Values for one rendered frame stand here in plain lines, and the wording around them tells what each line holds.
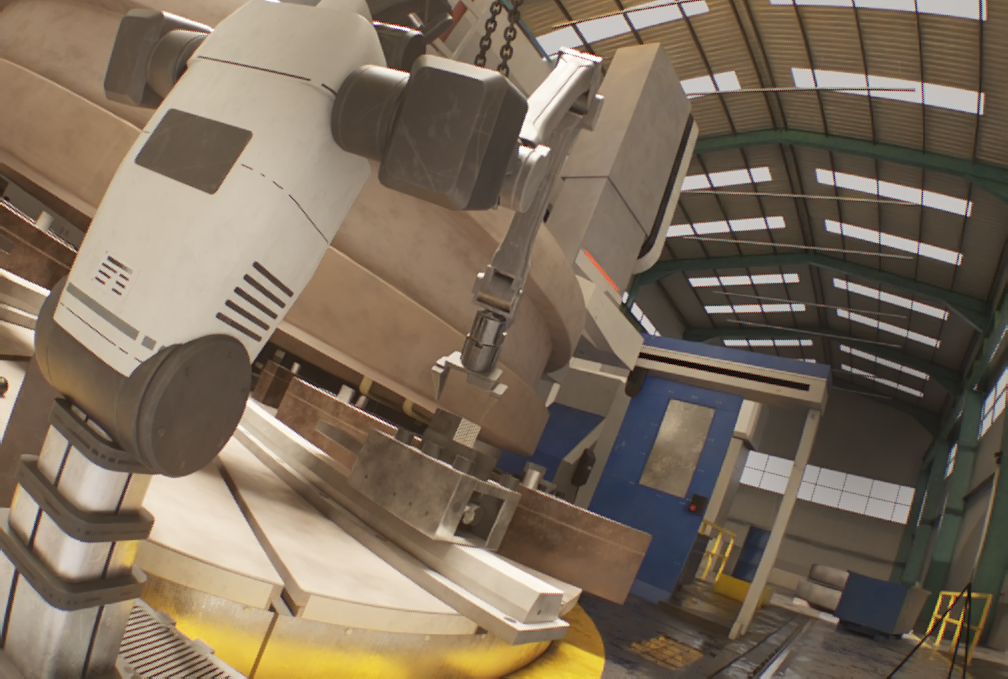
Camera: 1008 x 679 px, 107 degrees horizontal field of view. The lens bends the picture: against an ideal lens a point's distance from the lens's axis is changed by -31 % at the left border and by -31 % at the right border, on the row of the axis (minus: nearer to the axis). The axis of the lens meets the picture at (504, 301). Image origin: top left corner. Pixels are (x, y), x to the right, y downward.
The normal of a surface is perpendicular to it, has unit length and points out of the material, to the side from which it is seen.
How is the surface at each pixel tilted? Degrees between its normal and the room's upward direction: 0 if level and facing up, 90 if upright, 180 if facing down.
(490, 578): 72
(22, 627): 90
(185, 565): 90
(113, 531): 90
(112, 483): 90
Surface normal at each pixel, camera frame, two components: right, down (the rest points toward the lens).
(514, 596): -0.37, -0.71
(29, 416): 0.51, -0.04
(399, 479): -0.51, -0.46
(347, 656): 0.68, 0.08
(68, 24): 0.12, -0.25
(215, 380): 0.92, 0.37
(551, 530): -0.18, -0.36
